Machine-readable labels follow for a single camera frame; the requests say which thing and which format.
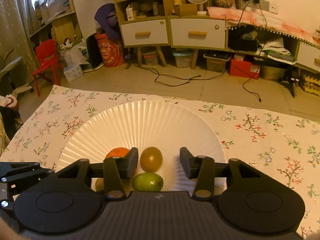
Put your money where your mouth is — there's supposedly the orange fruit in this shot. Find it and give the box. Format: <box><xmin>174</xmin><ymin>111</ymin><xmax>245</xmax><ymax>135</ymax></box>
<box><xmin>105</xmin><ymin>147</ymin><xmax>130</xmax><ymax>159</ymax></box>

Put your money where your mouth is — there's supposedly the tan longan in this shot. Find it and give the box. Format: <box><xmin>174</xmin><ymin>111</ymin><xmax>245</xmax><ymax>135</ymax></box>
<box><xmin>95</xmin><ymin>178</ymin><xmax>104</xmax><ymax>191</ymax></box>

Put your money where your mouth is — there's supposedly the green tomato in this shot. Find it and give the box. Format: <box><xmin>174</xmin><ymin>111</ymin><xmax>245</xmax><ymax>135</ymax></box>
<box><xmin>132</xmin><ymin>172</ymin><xmax>163</xmax><ymax>192</ymax></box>

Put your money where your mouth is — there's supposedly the brown round fruit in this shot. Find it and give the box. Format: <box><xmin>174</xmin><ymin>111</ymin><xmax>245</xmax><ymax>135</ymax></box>
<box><xmin>140</xmin><ymin>146</ymin><xmax>163</xmax><ymax>172</ymax></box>

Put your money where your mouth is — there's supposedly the white fluted plate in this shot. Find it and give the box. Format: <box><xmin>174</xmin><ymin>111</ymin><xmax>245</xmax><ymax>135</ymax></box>
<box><xmin>57</xmin><ymin>101</ymin><xmax>226</xmax><ymax>192</ymax></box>

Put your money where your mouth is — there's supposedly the floral tablecloth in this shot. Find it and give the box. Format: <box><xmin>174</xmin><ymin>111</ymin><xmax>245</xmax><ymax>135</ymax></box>
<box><xmin>1</xmin><ymin>86</ymin><xmax>319</xmax><ymax>239</ymax></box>

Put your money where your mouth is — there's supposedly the red storage box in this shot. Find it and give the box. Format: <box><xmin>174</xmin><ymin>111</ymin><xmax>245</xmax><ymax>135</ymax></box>
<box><xmin>229</xmin><ymin>59</ymin><xmax>260</xmax><ymax>79</ymax></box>

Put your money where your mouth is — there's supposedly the clear plastic storage bin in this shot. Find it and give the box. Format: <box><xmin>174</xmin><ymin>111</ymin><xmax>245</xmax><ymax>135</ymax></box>
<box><xmin>172</xmin><ymin>50</ymin><xmax>193</xmax><ymax>68</ymax></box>

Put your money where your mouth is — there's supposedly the orange printed barrel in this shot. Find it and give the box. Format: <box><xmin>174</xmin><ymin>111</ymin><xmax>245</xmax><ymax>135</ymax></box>
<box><xmin>94</xmin><ymin>33</ymin><xmax>126</xmax><ymax>68</ymax></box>

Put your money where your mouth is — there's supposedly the red plastic chair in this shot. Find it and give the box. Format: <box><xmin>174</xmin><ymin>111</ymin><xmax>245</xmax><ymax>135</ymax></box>
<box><xmin>31</xmin><ymin>39</ymin><xmax>63</xmax><ymax>96</ymax></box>

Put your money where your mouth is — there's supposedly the low wooden sideboard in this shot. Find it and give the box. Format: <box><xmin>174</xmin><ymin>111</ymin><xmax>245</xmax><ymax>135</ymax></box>
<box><xmin>226</xmin><ymin>24</ymin><xmax>319</xmax><ymax>73</ymax></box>

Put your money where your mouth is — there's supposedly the grey curtain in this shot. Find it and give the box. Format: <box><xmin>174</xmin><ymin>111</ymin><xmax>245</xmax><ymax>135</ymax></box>
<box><xmin>1</xmin><ymin>0</ymin><xmax>39</xmax><ymax>86</ymax></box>

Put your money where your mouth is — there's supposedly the purple plush toy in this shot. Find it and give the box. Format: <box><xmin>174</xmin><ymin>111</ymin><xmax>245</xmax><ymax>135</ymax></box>
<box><xmin>94</xmin><ymin>3</ymin><xmax>121</xmax><ymax>40</ymax></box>

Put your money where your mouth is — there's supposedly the wooden cabinet with white drawers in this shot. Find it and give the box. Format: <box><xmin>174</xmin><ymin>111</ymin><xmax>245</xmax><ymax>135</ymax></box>
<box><xmin>114</xmin><ymin>0</ymin><xmax>231</xmax><ymax>69</ymax></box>

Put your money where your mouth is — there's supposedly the pink cloth on sideboard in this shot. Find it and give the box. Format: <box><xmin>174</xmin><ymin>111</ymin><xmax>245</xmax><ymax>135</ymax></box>
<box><xmin>207</xmin><ymin>7</ymin><xmax>319</xmax><ymax>47</ymax></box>

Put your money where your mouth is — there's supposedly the wooden bookshelf by window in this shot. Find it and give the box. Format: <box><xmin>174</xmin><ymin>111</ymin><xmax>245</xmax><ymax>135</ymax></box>
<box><xmin>30</xmin><ymin>0</ymin><xmax>82</xmax><ymax>46</ymax></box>

